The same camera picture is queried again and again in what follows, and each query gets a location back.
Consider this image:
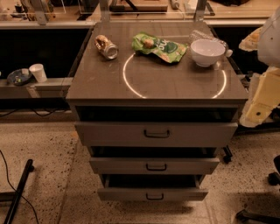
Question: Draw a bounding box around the grey bottom drawer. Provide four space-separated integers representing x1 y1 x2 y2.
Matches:
98 174 207 201

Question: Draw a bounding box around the grey drawer cabinet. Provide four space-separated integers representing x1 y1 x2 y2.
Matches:
66 20 249 203

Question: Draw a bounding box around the black cabinet caster wheel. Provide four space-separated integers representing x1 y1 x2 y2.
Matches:
223 146 233 164

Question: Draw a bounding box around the black metal bar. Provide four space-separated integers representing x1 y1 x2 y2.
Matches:
3 159 34 224

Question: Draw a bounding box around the grey top drawer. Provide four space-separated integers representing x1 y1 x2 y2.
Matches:
75 107 237 147

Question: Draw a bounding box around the crushed metal can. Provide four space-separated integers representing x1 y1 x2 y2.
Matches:
94 35 118 60

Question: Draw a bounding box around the black floor cable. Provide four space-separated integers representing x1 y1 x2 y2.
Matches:
0 150 40 224

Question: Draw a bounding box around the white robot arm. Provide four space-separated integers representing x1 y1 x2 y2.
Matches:
239 7 280 128

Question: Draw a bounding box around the dark round plate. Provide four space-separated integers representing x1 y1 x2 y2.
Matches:
7 68 32 86

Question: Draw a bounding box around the grey drawer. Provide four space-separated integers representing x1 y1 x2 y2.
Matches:
75 107 237 147
98 174 207 201
90 147 220 175

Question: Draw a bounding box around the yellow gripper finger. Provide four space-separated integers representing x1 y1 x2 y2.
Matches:
239 66 280 128
239 27 262 52

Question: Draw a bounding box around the black chair base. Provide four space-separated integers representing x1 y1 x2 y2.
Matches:
234 154 280 224

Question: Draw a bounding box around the white paper cup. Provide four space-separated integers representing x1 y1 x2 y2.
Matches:
29 64 47 83

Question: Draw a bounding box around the grey middle drawer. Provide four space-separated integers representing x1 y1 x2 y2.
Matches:
90 147 220 175

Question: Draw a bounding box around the white ceramic bowl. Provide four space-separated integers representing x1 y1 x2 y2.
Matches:
191 39 225 67

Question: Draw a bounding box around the green snack bag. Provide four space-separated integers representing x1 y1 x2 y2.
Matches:
131 32 188 64

